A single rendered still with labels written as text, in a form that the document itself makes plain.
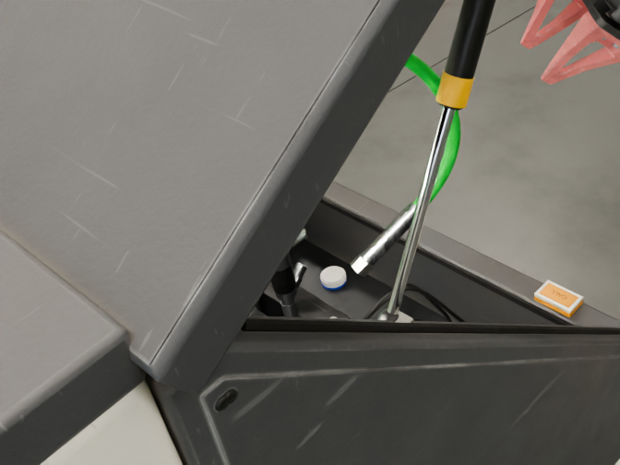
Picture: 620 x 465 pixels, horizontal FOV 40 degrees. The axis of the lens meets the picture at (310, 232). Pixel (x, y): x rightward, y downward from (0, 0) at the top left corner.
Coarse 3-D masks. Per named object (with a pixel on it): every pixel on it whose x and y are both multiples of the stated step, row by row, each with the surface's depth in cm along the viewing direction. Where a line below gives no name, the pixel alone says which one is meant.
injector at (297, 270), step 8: (288, 256) 97; (280, 264) 97; (288, 264) 98; (296, 264) 102; (280, 272) 98; (288, 272) 98; (296, 272) 101; (272, 280) 99; (280, 280) 99; (288, 280) 99; (296, 280) 101; (280, 288) 99; (288, 288) 100; (280, 296) 101; (288, 296) 101; (288, 304) 102; (296, 304) 103; (288, 312) 103; (296, 312) 103
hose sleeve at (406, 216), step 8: (408, 208) 90; (400, 216) 90; (408, 216) 90; (392, 224) 91; (400, 224) 90; (408, 224) 90; (384, 232) 91; (392, 232) 91; (400, 232) 91; (376, 240) 91; (384, 240) 91; (392, 240) 91; (368, 248) 92; (376, 248) 91; (384, 248) 91; (368, 256) 91; (376, 256) 91
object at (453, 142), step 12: (408, 60) 78; (420, 60) 79; (420, 72) 80; (432, 72) 80; (432, 84) 81; (456, 120) 85; (456, 132) 86; (456, 144) 87; (444, 156) 88; (456, 156) 88; (444, 168) 88; (444, 180) 89
